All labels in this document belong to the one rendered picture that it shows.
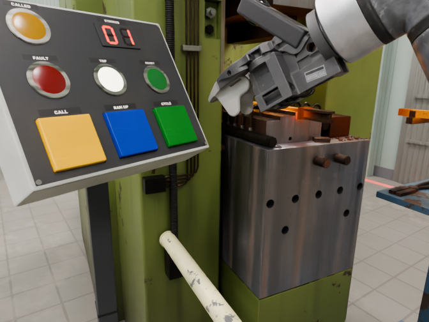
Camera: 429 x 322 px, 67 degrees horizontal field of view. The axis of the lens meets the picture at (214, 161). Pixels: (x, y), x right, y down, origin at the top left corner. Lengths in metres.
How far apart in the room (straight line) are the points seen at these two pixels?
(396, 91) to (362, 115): 2.63
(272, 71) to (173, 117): 0.23
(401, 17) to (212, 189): 0.76
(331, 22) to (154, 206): 0.72
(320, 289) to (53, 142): 0.95
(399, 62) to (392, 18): 3.60
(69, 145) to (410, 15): 0.42
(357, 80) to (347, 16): 0.93
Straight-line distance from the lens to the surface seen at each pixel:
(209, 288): 0.78
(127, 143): 0.53
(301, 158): 0.92
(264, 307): 1.07
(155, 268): 1.07
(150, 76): 0.63
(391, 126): 4.03
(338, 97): 1.27
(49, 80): 0.52
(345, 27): 0.40
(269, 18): 0.47
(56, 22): 0.60
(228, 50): 1.38
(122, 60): 0.62
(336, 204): 1.07
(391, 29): 0.41
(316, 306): 1.22
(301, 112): 0.95
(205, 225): 1.06
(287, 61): 0.46
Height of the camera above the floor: 1.10
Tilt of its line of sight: 15 degrees down
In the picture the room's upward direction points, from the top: 1 degrees clockwise
